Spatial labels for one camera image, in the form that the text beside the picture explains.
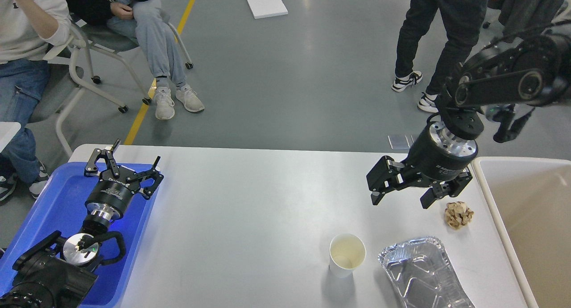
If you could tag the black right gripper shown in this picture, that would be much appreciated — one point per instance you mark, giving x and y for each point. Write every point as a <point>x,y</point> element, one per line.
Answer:
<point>437,159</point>

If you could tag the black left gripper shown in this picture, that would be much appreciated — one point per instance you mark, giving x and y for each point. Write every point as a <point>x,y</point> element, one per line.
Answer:
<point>113,190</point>

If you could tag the white paper cup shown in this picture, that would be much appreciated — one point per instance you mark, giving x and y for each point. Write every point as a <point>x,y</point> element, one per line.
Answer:
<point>347,252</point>

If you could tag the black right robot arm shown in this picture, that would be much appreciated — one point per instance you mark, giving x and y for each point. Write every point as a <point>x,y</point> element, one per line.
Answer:
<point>535,73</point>

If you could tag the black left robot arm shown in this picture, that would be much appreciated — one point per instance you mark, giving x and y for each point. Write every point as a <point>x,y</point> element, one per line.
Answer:
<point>78,244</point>

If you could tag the right floor socket plate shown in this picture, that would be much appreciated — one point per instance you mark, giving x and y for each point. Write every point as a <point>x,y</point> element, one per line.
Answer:
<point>413,139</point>

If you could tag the floor socket plate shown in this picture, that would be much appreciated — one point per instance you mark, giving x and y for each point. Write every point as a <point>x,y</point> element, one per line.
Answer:
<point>399,142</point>
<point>413,139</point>

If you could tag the left floor socket plate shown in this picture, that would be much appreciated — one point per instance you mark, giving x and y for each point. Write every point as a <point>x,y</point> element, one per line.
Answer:
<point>399,142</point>

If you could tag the crumpled brown paper ball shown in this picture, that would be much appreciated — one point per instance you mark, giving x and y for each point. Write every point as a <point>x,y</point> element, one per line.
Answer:
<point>457,214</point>

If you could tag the blue plastic tray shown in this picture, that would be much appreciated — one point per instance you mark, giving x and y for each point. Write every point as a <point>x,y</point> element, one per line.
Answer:
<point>61,207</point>

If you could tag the aluminium foil tray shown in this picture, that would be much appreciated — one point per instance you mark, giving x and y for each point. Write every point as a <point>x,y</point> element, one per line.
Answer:
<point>422,275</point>

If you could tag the beige plastic bin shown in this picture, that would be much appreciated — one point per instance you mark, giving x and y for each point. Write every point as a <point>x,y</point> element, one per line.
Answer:
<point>530,202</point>

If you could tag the white side table corner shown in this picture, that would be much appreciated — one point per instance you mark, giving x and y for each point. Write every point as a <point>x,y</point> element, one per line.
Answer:
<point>7,131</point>

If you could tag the white office chair far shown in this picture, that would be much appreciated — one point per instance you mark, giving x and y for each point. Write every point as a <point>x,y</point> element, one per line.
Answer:
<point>105,41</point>

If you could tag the white office chair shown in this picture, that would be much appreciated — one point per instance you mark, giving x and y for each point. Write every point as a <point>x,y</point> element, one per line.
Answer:
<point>105,41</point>
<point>66,86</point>

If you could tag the white office chair near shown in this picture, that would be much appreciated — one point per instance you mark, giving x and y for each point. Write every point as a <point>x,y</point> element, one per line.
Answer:
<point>66,86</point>

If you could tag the person in grey trousers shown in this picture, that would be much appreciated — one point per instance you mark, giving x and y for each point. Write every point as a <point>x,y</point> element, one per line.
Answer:
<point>141,21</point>

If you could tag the person in white sweater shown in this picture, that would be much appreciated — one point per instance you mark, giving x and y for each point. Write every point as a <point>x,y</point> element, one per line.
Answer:
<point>27,29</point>

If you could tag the chair with dark jacket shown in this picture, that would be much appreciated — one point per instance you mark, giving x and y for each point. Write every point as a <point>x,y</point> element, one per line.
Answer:
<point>519,15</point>

